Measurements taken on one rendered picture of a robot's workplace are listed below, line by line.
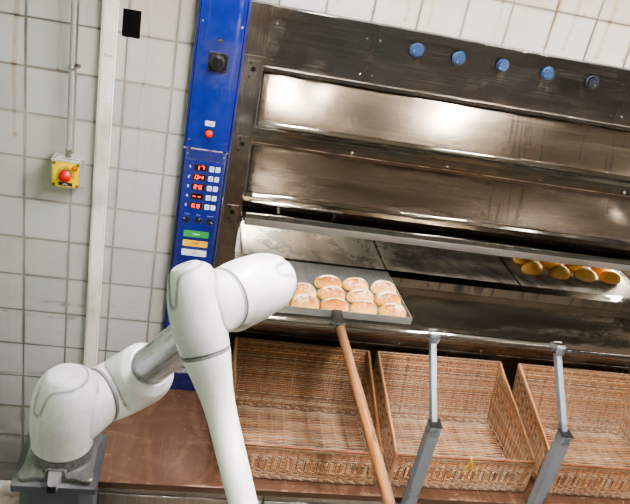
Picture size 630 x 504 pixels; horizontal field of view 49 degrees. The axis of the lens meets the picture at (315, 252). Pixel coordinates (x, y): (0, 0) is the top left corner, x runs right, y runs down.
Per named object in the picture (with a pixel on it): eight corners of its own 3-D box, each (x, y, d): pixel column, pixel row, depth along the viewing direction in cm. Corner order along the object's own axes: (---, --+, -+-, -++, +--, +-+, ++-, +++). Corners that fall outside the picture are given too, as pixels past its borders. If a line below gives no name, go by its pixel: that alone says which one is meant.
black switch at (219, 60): (207, 70, 226) (211, 36, 221) (226, 73, 227) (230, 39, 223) (206, 72, 223) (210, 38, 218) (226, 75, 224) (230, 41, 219)
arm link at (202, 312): (206, 360, 131) (256, 336, 141) (183, 267, 129) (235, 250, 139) (164, 359, 140) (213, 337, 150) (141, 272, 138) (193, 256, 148)
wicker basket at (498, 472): (360, 401, 297) (375, 348, 285) (483, 410, 308) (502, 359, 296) (384, 488, 254) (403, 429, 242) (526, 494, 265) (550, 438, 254)
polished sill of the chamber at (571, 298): (232, 260, 269) (233, 251, 267) (647, 307, 302) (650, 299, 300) (232, 268, 263) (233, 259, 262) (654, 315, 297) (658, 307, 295)
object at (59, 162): (54, 178, 240) (54, 151, 235) (84, 182, 242) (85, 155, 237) (49, 187, 233) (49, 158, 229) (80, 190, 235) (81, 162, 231)
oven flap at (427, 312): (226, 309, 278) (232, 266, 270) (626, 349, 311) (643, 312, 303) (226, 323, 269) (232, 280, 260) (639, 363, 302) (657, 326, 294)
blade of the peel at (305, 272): (410, 324, 244) (412, 318, 243) (255, 310, 233) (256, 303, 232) (387, 272, 276) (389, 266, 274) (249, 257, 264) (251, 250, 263)
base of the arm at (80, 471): (11, 494, 170) (11, 477, 167) (33, 432, 189) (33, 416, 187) (89, 497, 173) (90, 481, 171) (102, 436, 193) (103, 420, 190)
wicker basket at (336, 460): (224, 390, 287) (233, 334, 275) (357, 402, 297) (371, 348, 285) (221, 477, 244) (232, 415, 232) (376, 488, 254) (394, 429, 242)
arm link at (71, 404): (16, 437, 179) (16, 368, 169) (78, 409, 192) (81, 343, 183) (51, 474, 170) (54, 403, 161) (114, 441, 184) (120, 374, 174)
